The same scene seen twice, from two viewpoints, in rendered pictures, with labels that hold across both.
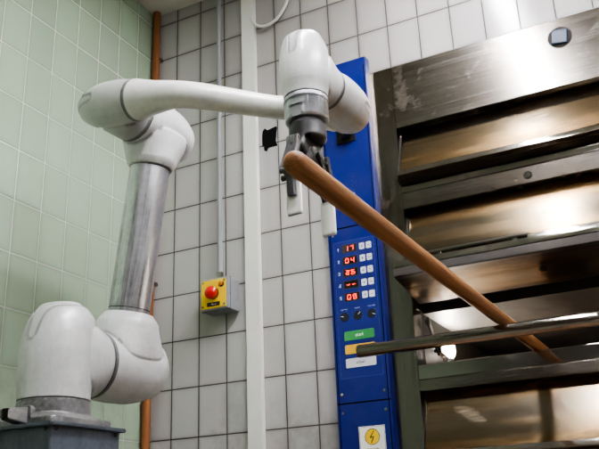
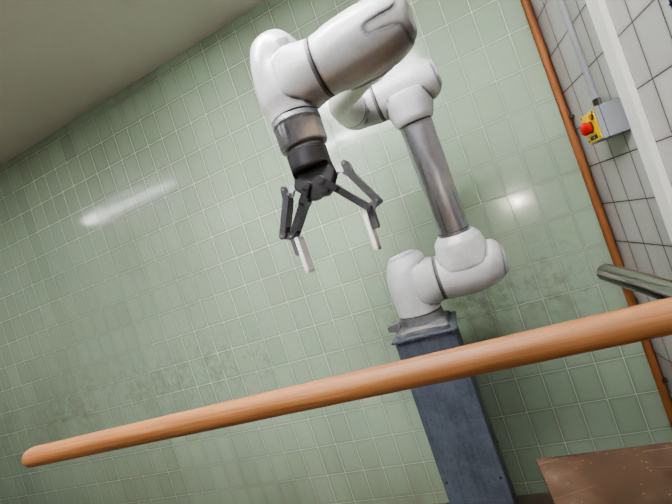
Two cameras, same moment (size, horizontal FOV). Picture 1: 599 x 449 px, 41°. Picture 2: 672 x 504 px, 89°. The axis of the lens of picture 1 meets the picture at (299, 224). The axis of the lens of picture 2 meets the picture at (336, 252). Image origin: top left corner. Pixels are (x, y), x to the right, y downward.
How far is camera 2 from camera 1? 158 cm
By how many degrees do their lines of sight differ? 81
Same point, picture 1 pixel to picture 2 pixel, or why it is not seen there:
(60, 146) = not seen: hidden behind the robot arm
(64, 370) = (401, 303)
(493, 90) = not seen: outside the picture
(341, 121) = (360, 78)
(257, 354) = (655, 173)
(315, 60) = (259, 86)
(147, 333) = (457, 252)
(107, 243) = (505, 120)
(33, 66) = not seen: hidden behind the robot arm
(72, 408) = (414, 324)
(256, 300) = (635, 117)
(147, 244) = (431, 187)
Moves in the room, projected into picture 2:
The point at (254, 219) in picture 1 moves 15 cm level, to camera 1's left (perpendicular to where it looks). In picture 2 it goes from (602, 27) to (559, 60)
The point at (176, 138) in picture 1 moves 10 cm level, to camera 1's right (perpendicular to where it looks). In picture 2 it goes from (406, 94) to (419, 74)
